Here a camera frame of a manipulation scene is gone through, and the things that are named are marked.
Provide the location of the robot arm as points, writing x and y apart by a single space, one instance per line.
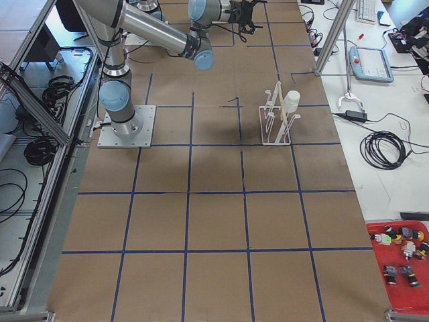
119 28

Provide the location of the white keyboard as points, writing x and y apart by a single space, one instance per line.
366 11

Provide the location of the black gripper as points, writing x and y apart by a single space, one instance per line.
243 12

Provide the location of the white ikea cup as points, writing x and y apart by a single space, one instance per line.
291 101

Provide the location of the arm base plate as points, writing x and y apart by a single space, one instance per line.
135 133

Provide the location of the red parts bin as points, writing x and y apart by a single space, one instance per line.
401 250

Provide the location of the white wire cup rack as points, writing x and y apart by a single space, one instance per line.
275 122

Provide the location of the aluminium frame post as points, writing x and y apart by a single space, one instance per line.
333 35

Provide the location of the black power adapter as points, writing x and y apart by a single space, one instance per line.
357 116

